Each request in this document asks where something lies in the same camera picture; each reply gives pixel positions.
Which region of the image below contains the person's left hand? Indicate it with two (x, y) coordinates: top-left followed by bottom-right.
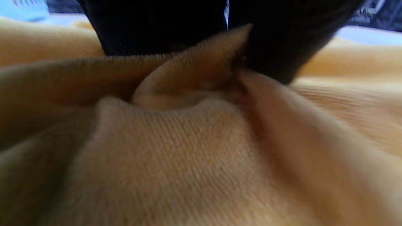
(77, 0), (365, 85)

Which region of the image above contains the light blue plastic basket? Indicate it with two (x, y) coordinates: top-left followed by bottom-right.
(0, 0), (50, 22)

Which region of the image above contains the yellow square towel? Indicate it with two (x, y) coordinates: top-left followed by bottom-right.
(0, 17), (402, 226)

